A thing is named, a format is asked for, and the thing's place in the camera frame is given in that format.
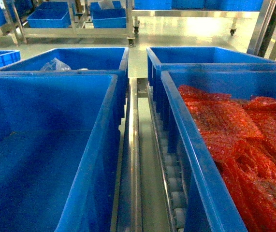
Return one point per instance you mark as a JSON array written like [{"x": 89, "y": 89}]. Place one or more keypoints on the rear right blue bin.
[{"x": 200, "y": 59}]

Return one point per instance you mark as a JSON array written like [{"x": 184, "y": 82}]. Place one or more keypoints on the blue bin with red wrap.
[{"x": 210, "y": 207}]

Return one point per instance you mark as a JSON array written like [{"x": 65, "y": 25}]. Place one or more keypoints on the red bubble wrap bags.
[{"x": 241, "y": 138}]

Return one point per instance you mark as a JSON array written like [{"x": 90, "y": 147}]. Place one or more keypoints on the clear plastic bag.
[{"x": 55, "y": 65}]

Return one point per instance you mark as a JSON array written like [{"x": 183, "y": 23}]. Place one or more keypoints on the blue bin with clear bag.
[{"x": 88, "y": 60}]

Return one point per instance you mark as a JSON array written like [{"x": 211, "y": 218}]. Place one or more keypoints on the empty blue plastic bin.
[{"x": 59, "y": 142}]

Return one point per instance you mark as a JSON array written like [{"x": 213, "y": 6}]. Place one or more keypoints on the stainless steel flow rack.
[{"x": 149, "y": 195}]

